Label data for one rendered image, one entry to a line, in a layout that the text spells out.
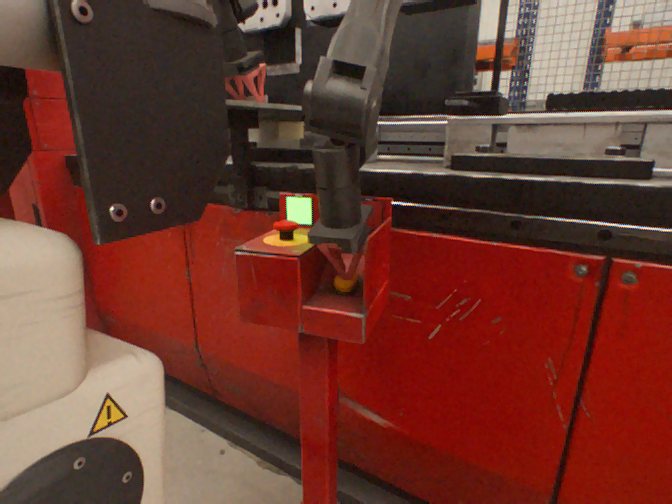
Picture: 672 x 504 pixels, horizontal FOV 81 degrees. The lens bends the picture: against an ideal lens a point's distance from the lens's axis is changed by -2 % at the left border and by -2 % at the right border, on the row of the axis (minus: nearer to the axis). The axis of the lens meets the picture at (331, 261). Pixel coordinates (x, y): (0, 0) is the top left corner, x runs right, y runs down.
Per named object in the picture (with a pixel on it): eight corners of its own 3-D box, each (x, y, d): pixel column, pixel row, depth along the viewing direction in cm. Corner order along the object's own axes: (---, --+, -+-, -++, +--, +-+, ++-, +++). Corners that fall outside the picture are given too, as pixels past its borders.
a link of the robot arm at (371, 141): (303, 81, 45) (375, 98, 43) (338, 66, 54) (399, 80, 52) (294, 177, 52) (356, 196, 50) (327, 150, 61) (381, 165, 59)
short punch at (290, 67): (264, 75, 99) (262, 33, 96) (269, 76, 101) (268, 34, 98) (296, 71, 94) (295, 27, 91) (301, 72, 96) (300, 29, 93)
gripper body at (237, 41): (230, 63, 90) (217, 27, 85) (265, 59, 85) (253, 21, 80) (212, 74, 86) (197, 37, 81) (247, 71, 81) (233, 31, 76)
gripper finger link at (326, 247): (377, 264, 63) (374, 209, 58) (365, 290, 57) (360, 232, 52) (336, 260, 65) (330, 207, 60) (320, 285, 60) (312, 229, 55)
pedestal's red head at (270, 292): (238, 323, 62) (229, 207, 56) (284, 287, 76) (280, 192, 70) (364, 345, 55) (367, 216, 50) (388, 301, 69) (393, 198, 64)
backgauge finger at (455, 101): (424, 111, 84) (425, 85, 82) (459, 116, 104) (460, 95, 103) (483, 109, 77) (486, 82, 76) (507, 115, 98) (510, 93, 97)
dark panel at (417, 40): (218, 143, 184) (210, 37, 171) (221, 143, 186) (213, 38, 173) (466, 147, 126) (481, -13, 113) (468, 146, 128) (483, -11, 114)
